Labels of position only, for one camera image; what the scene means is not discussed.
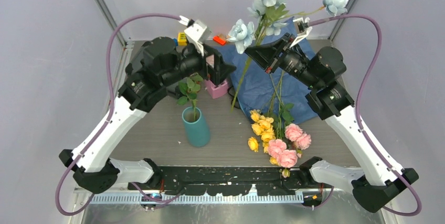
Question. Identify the orange red toy block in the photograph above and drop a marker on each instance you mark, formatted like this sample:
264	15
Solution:
219	40

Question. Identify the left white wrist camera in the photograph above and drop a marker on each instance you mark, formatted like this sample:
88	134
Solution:
196	33

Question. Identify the pink metronome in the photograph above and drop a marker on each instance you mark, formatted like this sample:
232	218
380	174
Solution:
215	91

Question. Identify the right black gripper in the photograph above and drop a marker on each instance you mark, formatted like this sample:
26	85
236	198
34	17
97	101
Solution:
266	55

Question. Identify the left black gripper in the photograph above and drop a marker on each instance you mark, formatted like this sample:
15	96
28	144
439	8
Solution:
221	68

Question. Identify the yellow toy block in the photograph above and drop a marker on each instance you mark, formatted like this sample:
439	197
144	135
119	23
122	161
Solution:
182	39

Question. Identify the blue flower stem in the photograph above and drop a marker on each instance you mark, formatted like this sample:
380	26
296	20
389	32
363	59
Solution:
271	16

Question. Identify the yellow flower stem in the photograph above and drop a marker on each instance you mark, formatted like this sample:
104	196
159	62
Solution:
269	126

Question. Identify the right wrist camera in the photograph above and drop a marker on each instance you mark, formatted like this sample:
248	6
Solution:
303	29

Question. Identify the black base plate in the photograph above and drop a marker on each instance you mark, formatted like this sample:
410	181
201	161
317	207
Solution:
231	181

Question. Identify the blue flower bouquet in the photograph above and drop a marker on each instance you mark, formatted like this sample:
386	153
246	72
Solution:
257	88

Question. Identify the pink flower stem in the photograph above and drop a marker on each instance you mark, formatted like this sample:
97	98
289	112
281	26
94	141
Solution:
289	139
189	89

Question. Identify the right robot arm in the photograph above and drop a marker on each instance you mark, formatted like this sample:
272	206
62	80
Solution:
332	103

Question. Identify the aluminium frame rail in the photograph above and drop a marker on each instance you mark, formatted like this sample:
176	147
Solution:
371	191

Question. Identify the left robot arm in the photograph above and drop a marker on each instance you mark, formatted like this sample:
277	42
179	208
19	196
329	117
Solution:
157	65

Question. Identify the grey black case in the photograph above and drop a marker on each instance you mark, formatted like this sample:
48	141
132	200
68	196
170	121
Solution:
140	60

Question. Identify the teal vase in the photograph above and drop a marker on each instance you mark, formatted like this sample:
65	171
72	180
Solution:
196	127

